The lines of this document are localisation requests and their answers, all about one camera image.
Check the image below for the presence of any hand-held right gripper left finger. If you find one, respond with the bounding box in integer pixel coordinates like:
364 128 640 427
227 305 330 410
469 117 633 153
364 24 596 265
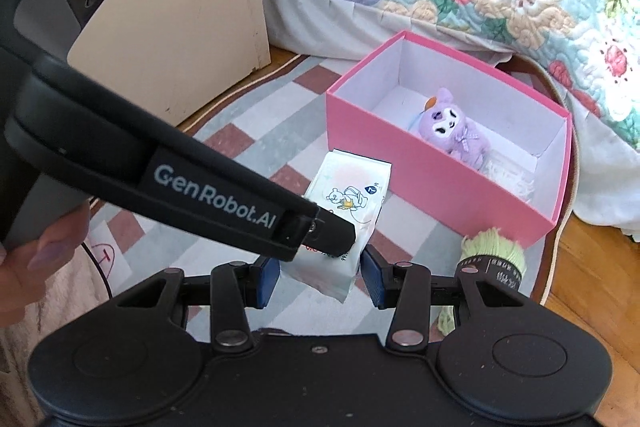
112 256 282 355

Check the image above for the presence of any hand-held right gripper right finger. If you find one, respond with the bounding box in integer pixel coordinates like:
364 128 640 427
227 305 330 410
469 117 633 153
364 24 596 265
361 244 543 353

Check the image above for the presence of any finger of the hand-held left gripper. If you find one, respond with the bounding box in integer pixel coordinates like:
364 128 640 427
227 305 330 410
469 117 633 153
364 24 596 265
276 204 357 260

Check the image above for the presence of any white tissue pack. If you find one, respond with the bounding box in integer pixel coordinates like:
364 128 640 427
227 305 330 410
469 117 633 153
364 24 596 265
282 149 393 303

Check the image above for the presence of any pink cardboard box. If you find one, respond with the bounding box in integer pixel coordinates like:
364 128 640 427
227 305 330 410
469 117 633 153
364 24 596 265
325 31 573 247

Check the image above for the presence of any green yarn ball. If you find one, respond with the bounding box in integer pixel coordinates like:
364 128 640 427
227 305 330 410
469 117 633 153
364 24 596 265
437 227 530 338

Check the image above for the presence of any clear plastic swab box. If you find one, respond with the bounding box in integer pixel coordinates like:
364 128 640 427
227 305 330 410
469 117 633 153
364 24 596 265
485 157 540 204

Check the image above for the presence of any purple plush toy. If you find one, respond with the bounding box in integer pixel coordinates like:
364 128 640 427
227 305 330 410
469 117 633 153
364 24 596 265
412 88 493 170

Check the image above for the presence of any person's left hand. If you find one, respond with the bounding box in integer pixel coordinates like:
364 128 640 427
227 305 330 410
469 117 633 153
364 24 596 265
0 206 92 329

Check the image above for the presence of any checked grey rug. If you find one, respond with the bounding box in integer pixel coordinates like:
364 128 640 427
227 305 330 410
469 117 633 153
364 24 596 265
80 44 583 308

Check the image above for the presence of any beige wooden board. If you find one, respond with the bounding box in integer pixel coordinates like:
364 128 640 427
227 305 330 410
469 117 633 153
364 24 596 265
67 0 272 128

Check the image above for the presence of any white bed skirt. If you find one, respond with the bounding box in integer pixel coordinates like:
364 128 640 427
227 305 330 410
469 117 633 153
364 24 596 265
260 0 640 239

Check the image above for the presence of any beige fluffy mat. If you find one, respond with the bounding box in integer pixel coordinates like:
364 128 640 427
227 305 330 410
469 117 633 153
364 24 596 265
0 297 56 413

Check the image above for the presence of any black cable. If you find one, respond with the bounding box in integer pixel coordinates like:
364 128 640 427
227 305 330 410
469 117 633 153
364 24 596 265
81 239 114 302

